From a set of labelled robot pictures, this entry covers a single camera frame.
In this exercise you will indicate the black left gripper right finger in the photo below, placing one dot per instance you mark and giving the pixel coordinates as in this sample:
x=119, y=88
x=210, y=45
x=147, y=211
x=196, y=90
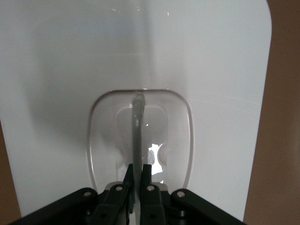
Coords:
x=152, y=206

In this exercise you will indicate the white box lid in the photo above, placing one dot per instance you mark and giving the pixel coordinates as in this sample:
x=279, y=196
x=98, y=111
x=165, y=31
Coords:
x=70, y=93

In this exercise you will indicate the brown table cover sheet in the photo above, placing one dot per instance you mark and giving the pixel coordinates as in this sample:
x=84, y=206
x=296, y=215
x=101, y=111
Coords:
x=281, y=117

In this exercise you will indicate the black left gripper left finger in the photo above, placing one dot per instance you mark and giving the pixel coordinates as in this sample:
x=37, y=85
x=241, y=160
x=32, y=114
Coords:
x=112, y=206

